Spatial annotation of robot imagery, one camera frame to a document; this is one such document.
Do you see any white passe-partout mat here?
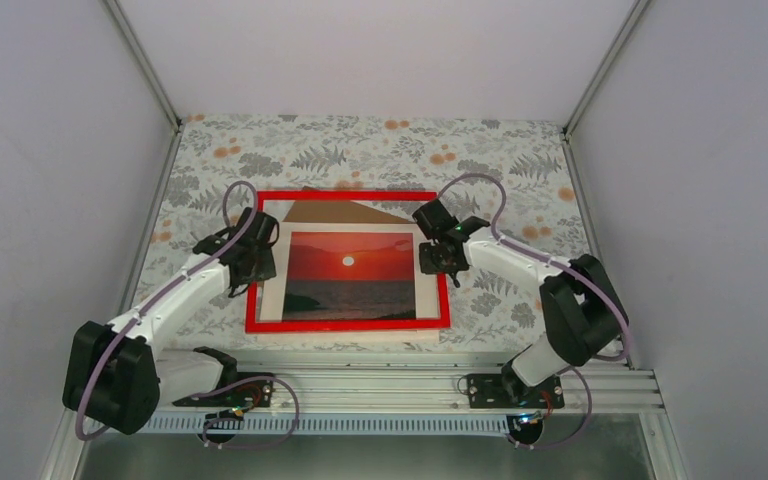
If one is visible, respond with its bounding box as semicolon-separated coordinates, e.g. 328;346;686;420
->
256;221;442;346

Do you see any red picture frame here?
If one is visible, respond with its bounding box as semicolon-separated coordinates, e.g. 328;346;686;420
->
244;190;453;335

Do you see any sunset photo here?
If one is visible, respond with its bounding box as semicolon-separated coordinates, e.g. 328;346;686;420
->
281;232;416;322

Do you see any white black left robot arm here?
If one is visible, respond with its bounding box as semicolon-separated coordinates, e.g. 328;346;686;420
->
62;207;280;434

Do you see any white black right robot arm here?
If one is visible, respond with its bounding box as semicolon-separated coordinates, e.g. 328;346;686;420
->
412;199;628;407

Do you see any brown fibreboard backing board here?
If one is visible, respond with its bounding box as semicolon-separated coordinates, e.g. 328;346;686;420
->
283;200;411;224

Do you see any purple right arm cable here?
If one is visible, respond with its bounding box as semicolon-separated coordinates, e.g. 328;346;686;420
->
435;173;632;453

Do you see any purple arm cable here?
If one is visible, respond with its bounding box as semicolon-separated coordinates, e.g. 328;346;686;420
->
73;180;300;453
435;173;632;453

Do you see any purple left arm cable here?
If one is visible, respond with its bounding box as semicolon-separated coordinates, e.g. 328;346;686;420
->
73;180;300;453

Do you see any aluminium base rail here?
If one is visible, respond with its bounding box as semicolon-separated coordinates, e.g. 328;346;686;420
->
69;351;665;415

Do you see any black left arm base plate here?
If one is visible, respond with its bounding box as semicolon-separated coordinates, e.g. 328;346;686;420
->
173;372;275;410

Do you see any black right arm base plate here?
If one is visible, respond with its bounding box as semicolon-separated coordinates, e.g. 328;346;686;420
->
464;373;565;409

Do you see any grey slotted cable duct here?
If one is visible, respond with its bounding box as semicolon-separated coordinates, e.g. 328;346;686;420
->
89;413;514;437

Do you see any aluminium corner post left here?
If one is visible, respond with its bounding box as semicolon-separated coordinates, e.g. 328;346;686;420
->
101;0;182;132

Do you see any aluminium corner post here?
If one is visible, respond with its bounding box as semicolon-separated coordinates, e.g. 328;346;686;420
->
562;0;653;142
101;0;182;132

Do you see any aluminium corner post right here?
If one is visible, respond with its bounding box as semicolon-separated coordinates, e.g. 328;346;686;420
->
562;0;653;142

